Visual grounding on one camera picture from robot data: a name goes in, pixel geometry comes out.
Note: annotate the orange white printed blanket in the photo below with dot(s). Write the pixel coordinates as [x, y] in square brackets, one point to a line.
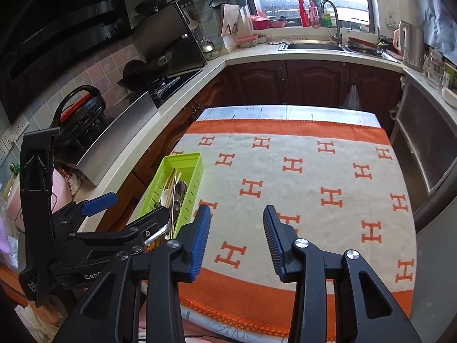
[303, 193]

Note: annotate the dark wooden kitchen cabinets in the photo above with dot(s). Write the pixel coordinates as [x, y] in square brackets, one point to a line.
[257, 78]

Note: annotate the pale cutting board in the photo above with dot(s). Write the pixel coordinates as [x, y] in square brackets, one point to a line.
[228, 18]

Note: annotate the pink appliance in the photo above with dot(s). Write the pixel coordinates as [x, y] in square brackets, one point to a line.
[61, 185]

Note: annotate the black range hood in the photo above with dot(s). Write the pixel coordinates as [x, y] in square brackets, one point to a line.
[53, 43]

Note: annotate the white steel electric kettle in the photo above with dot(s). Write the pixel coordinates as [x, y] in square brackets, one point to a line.
[410, 48]

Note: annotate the clear plastic bag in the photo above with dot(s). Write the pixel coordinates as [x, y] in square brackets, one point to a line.
[351, 98]

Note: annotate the white bowl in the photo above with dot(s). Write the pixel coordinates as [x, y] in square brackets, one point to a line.
[450, 96]

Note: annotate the white wall socket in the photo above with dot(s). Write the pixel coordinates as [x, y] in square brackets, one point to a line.
[20, 127]
[5, 139]

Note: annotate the pink bottle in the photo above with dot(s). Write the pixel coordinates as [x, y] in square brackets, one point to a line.
[314, 16]

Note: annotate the glass cabinet door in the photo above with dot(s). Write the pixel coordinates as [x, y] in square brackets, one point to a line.
[421, 143]

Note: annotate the steel teapot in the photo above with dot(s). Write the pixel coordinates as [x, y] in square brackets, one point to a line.
[206, 45]

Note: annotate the pink bowl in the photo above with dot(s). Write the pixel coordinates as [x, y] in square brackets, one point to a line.
[260, 24]

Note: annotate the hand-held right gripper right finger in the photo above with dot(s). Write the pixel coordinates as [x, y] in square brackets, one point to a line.
[273, 239]

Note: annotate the green plastic utensil tray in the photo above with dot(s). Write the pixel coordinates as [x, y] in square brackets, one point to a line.
[185, 159]

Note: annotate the yellow oil bottle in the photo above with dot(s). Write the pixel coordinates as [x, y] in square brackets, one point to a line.
[10, 178]

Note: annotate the red pan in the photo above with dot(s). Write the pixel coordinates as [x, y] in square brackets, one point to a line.
[362, 43]

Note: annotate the black gas stove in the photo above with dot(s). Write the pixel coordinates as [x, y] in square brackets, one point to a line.
[178, 82]

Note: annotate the white ceramic spoon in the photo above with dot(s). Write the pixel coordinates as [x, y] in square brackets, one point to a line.
[166, 198]

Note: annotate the red white plastic bag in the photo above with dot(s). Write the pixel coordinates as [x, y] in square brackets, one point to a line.
[75, 182]

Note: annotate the metal kitchen faucet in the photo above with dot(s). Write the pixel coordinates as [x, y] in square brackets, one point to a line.
[335, 32]

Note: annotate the green bottle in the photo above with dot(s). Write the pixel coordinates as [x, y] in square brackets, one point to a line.
[326, 20]

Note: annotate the brown wooden chopstick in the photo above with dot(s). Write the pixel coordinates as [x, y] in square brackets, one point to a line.
[177, 178]

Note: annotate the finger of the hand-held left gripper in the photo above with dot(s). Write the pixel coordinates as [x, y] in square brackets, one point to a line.
[135, 232]
[100, 202]

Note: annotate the red bottle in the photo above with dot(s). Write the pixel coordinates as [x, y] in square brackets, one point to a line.
[303, 14]

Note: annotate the black wok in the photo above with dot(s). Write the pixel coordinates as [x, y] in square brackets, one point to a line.
[139, 75]

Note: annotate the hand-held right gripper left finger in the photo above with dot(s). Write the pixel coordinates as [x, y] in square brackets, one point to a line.
[200, 239]

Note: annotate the pink lidded food container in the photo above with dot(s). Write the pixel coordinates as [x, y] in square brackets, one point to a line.
[247, 41]

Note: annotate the steel kitchen sink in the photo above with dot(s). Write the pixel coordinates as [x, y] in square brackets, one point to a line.
[314, 46]

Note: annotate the glass jar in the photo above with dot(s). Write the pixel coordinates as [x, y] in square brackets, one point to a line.
[435, 68]

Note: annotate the black electric pressure cooker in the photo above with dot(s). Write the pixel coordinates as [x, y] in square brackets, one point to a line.
[82, 114]

